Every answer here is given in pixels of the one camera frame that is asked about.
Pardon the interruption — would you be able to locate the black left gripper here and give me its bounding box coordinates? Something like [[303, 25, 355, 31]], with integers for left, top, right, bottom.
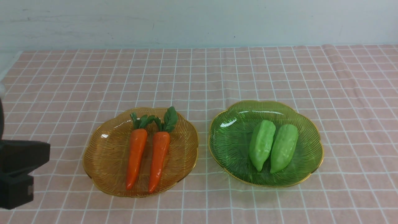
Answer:
[[0, 103, 51, 210]]

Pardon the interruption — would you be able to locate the green bitter gourd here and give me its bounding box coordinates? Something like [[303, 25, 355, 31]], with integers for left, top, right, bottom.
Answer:
[[270, 124, 299, 174], [248, 120, 276, 172]]

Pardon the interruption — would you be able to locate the pink checkered tablecloth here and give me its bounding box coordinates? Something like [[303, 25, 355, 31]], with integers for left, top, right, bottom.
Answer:
[[1, 44, 398, 224]]

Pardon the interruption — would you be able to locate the green ribbed glass plate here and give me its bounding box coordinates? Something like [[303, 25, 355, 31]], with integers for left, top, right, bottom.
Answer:
[[208, 100, 324, 188]]

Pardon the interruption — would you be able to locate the orange toy carrot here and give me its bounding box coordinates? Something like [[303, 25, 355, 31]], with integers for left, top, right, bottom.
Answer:
[[126, 112, 155, 190], [148, 106, 178, 193]]

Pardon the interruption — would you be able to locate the amber ribbed glass plate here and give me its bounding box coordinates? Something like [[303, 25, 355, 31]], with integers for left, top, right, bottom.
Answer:
[[82, 107, 199, 198]]

